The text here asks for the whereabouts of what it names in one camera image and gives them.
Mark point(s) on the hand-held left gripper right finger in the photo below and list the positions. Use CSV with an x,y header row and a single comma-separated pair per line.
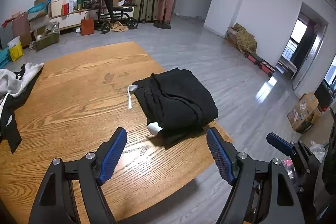
x,y
220,158

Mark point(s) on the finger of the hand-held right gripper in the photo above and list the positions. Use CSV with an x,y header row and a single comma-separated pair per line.
x,y
278,142

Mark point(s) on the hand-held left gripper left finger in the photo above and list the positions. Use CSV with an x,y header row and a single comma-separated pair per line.
x,y
113,158

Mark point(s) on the person's right forearm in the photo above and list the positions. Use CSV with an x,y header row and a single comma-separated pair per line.
x,y
331,161

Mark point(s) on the clear plastic bag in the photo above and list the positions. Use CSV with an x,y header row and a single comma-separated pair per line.
x,y
316,148

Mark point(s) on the pink object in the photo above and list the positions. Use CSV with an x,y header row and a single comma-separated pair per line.
x,y
288,164

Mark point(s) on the stickered cardboard box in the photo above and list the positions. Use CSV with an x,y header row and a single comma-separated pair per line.
x,y
302,112

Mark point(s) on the red toolbox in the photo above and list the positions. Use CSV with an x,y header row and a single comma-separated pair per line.
x,y
266,67
253,58

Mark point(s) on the dark purple curtain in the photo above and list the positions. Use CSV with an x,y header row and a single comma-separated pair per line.
x,y
304,40

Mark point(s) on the camouflage cloth pile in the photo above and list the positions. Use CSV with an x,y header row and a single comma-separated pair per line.
x,y
242,39

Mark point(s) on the crumpled brown paper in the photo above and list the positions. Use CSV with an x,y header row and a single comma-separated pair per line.
x,y
119,27

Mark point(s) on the orange paper bag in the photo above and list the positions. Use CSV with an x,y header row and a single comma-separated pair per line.
x,y
87,27

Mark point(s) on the olive green crate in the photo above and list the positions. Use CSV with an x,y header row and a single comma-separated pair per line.
x,y
47,40

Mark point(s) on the yellow and white bag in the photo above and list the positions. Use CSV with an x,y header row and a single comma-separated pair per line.
x,y
15,50

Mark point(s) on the white low cabinet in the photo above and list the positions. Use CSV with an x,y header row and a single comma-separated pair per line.
x,y
71,18

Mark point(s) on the teal crate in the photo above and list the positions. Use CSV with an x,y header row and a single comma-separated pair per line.
x,y
4,58

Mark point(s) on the black wheeled scooter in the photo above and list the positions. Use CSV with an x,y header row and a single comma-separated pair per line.
x,y
118,10

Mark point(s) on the olive suitcase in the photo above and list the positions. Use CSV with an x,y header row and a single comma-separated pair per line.
x,y
143,7

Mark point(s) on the small black radio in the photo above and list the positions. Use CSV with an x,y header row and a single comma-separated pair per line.
x,y
88,5

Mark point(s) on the red box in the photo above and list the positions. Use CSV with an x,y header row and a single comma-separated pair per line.
x,y
65,8

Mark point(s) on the brown board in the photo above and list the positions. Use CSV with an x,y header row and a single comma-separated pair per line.
x,y
21,28

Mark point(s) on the pink suitcase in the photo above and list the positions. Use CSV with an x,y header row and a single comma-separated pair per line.
x,y
169,7

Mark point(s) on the white box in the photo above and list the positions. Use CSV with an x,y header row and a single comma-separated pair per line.
x,y
57,7

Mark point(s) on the green box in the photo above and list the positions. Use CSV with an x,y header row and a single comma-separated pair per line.
x,y
80,0

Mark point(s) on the teal cushion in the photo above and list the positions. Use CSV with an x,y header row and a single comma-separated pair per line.
x,y
36,8

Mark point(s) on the small cardboard box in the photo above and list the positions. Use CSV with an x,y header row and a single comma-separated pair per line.
x,y
41,1

